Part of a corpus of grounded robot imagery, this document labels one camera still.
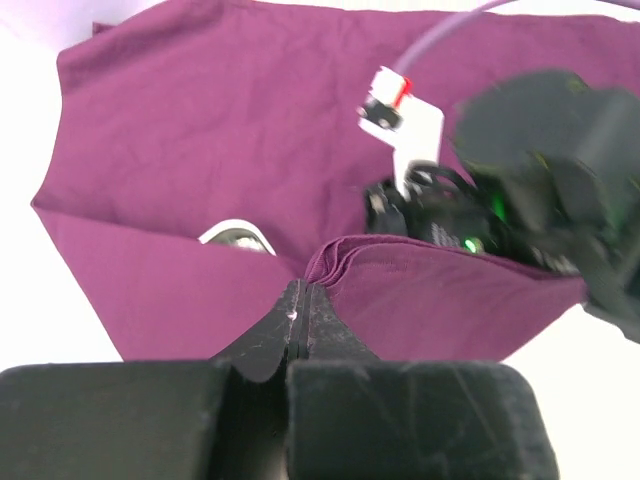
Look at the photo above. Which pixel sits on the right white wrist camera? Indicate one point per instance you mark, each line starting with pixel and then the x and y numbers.
pixel 411 126

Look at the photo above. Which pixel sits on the stainless steel instrument tray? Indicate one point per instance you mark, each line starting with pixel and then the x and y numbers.
pixel 237 233

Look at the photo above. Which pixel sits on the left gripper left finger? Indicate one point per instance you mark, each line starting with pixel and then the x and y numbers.
pixel 223 418

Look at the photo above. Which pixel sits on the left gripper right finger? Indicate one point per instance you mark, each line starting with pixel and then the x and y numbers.
pixel 354 416

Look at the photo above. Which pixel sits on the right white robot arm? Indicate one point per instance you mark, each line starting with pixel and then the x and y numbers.
pixel 548 176

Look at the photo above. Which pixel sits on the purple surgical drape cloth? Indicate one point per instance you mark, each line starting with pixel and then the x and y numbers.
pixel 195 112

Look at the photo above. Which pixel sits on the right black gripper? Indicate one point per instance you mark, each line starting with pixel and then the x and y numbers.
pixel 441 208

